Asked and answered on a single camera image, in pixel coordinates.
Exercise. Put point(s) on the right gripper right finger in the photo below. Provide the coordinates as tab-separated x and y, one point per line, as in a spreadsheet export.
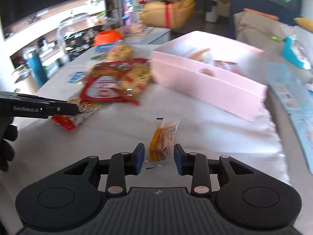
195	165

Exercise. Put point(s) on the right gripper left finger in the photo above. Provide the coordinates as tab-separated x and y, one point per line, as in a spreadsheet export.
121	165

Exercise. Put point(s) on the orange clear snack packet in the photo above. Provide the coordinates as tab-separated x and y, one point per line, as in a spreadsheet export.
160	150

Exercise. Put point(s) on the red roast duck pouch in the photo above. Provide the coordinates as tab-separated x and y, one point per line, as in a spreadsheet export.
117	81

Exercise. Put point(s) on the clear sausage bread pack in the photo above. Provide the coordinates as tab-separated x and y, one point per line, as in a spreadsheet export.
202	55

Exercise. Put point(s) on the yellow small bread pack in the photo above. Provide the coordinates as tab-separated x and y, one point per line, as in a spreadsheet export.
120	52

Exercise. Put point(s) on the blue green-bean snack bag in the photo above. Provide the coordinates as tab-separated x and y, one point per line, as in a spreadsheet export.
101	51

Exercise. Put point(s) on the red snack packet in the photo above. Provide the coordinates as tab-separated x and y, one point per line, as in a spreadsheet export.
228	66

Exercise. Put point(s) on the black gloved hand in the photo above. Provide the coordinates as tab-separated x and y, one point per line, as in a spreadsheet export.
9	133

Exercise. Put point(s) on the teal water bottle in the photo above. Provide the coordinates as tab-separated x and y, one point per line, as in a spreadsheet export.
37	68

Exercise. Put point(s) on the black gift bag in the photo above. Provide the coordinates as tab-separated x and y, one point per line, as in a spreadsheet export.
77	43

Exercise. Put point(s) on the glass jar with lid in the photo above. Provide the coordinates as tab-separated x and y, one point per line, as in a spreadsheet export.
74	23

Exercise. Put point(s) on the pink cardboard box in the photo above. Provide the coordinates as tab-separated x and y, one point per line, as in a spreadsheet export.
241	94

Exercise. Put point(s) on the orange pumpkin bucket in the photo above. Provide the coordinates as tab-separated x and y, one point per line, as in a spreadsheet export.
107	37

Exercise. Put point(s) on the light blue puzzle mat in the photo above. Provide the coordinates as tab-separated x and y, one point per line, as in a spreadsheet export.
296	100

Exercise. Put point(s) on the pink plush toy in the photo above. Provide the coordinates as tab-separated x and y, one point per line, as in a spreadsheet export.
132	28

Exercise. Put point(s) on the grey covered sofa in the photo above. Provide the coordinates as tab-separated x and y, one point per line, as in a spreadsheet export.
268	34

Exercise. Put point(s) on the yellow armchair with ribbon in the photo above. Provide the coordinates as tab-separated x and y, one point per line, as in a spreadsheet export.
172	15

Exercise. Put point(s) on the yellow pillow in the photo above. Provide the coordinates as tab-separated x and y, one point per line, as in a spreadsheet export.
305	23

